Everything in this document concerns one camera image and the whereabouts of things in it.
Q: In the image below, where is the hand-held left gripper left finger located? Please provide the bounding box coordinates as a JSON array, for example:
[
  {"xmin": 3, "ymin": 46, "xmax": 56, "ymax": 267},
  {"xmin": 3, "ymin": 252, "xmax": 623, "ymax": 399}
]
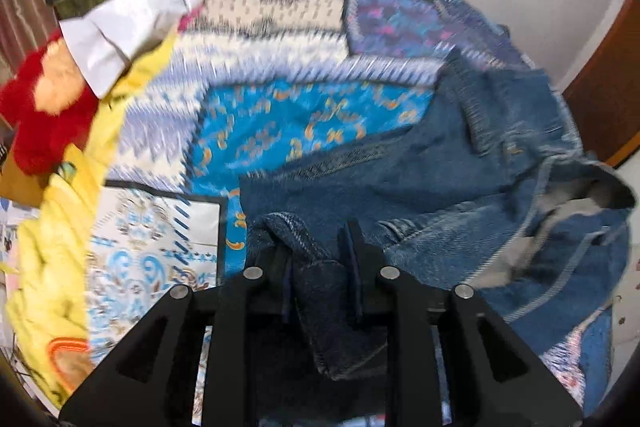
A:
[{"xmin": 58, "ymin": 246, "xmax": 297, "ymax": 427}]

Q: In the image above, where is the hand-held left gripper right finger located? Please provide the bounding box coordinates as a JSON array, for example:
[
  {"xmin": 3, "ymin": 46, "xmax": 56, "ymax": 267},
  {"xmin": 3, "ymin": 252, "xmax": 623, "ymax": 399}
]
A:
[{"xmin": 337, "ymin": 219, "xmax": 584, "ymax": 427}]

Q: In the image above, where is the blue denim jacket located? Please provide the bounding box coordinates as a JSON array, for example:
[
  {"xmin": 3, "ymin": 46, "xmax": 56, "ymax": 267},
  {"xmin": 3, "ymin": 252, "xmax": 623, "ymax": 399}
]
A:
[{"xmin": 239, "ymin": 46, "xmax": 637, "ymax": 382}]

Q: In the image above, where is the yellow blanket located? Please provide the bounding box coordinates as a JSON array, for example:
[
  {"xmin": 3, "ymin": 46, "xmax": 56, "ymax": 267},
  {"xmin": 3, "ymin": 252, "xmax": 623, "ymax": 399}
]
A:
[{"xmin": 6, "ymin": 32, "xmax": 181, "ymax": 412}]

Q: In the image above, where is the patchwork bed quilt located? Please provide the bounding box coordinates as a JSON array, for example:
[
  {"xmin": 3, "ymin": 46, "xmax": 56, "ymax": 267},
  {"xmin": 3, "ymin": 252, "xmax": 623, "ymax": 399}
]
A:
[{"xmin": 84, "ymin": 0, "xmax": 617, "ymax": 425}]

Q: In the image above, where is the red plush toy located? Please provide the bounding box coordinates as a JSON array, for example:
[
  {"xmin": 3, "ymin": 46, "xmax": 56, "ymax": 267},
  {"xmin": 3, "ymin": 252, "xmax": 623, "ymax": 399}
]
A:
[{"xmin": 0, "ymin": 32, "xmax": 100, "ymax": 178}]

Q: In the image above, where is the wooden wardrobe with sliding door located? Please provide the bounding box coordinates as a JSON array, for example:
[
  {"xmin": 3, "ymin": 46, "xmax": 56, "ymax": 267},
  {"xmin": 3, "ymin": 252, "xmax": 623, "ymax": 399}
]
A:
[{"xmin": 562, "ymin": 0, "xmax": 640, "ymax": 168}]

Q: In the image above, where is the white cloth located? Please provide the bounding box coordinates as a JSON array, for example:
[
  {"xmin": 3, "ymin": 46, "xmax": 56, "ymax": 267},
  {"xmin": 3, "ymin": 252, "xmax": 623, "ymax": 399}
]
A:
[{"xmin": 59, "ymin": 0, "xmax": 226, "ymax": 100}]

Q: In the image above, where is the brown striped curtain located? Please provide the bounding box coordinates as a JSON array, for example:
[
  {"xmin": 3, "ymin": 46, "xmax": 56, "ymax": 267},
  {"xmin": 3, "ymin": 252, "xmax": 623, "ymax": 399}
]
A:
[{"xmin": 0, "ymin": 0, "xmax": 63, "ymax": 72}]

